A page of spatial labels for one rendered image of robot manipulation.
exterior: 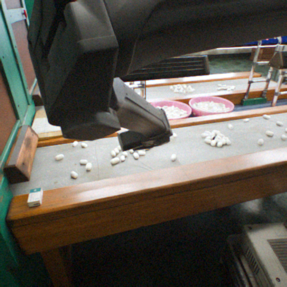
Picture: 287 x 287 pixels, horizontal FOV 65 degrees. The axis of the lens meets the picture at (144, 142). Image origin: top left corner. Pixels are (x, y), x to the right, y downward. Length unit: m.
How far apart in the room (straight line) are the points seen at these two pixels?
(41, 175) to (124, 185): 0.33
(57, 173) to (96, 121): 0.73
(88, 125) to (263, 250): 0.96
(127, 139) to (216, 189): 0.45
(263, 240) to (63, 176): 0.83
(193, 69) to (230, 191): 0.50
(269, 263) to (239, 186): 0.29
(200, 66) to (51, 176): 0.72
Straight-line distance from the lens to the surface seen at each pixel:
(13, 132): 1.00
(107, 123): 0.22
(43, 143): 1.11
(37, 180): 0.93
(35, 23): 0.21
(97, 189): 0.78
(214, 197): 0.94
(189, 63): 0.97
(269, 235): 1.13
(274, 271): 1.04
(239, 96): 1.75
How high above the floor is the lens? 1.29
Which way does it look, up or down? 32 degrees down
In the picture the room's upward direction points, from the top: straight up
